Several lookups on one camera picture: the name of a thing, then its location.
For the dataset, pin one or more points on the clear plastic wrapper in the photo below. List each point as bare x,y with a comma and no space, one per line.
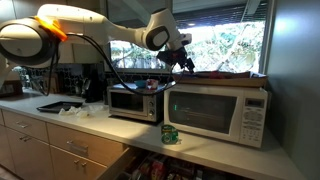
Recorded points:
82,112

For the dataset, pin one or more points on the gray toaster oven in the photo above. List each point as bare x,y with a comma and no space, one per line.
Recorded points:
126,104

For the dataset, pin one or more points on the red white item on oven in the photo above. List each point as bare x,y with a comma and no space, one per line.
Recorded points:
152,84

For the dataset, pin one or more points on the black baking tray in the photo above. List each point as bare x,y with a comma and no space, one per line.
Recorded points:
57,106

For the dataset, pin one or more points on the cardboard tray on microwave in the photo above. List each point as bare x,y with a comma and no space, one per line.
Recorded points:
220,78

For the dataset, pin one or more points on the open drawer with clutter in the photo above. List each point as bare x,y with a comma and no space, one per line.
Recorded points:
140,164

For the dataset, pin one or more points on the black coffee maker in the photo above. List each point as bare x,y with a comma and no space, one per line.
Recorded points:
91,88

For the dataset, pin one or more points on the wooden drawer cabinet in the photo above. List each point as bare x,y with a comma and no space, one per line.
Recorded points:
44,151

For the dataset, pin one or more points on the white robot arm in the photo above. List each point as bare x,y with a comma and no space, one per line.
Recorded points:
33,41

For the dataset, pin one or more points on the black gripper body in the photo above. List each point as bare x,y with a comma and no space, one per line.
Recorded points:
171,57

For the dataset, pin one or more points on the blue mug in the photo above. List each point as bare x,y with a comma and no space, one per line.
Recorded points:
141,83

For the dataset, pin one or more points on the white microwave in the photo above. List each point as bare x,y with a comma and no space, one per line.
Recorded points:
226,113

